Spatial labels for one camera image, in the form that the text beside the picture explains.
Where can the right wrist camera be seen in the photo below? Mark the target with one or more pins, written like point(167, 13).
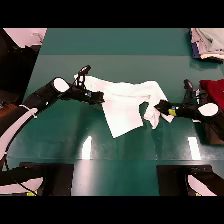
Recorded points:
point(189, 91)

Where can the red garment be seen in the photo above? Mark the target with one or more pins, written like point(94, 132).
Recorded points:
point(215, 90)

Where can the white shirt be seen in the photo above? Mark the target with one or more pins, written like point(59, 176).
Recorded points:
point(125, 105)

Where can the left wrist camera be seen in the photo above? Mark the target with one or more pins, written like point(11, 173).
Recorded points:
point(82, 76)

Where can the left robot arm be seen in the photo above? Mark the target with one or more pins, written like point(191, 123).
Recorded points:
point(45, 95)

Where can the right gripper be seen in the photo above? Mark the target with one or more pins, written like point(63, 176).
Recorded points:
point(164, 108)

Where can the heap of clothes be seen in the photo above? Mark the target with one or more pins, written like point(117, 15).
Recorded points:
point(207, 43)

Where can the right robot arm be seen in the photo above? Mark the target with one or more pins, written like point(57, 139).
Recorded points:
point(208, 113)

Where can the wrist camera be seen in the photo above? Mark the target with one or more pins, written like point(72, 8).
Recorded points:
point(82, 76)
point(189, 91)

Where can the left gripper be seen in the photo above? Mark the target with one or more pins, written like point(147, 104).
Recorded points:
point(87, 96)

